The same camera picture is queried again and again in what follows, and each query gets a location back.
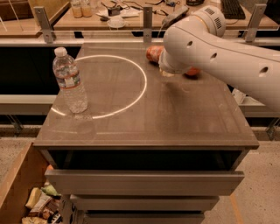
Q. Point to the red coke can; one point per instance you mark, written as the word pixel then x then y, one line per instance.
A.
pixel 153 53

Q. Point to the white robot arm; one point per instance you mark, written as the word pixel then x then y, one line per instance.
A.
pixel 196 41

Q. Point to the clear plastic water bottle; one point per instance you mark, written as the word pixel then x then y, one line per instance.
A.
pixel 68 77

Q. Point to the orange juice bottle right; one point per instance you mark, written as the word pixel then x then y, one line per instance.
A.
pixel 86 8

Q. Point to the orange juice bottle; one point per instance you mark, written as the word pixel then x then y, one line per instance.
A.
pixel 86 8
pixel 76 8

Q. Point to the orange juice bottle left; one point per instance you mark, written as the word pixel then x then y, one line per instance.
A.
pixel 76 8

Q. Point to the red apple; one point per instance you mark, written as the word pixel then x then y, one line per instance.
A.
pixel 192 71

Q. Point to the grey power strip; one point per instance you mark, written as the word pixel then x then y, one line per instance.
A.
pixel 175 16

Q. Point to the white bowl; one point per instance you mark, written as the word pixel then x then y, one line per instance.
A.
pixel 116 23

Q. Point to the grey drawer cabinet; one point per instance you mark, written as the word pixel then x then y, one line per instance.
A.
pixel 138 120

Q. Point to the black keyboard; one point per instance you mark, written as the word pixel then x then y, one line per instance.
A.
pixel 232 9

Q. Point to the wooden background desk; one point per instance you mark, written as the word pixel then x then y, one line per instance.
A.
pixel 134 21

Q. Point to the middle grey drawer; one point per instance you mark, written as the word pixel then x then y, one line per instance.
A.
pixel 144 203

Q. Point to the grey drawer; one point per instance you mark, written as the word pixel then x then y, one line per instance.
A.
pixel 144 218
pixel 144 203
pixel 145 183

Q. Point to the top grey drawer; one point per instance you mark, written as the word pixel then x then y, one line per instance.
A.
pixel 145 183

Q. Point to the bottom grey drawer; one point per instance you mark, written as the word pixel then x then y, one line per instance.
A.
pixel 144 218

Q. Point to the green snack bag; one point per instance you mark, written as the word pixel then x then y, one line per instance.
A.
pixel 50 190

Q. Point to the yellow snack bag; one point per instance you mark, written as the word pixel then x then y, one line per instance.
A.
pixel 33 198

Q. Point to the wooden snack box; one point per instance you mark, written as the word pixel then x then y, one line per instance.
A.
pixel 27 171

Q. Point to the middle metal rail bracket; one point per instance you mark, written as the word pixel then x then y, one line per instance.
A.
pixel 147 24

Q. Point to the metal rail bracket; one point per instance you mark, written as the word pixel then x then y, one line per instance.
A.
pixel 147 24
pixel 45 25
pixel 250 34

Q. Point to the right metal rail bracket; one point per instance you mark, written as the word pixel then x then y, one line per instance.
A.
pixel 250 34

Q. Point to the left metal rail bracket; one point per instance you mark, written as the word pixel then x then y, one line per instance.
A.
pixel 45 25

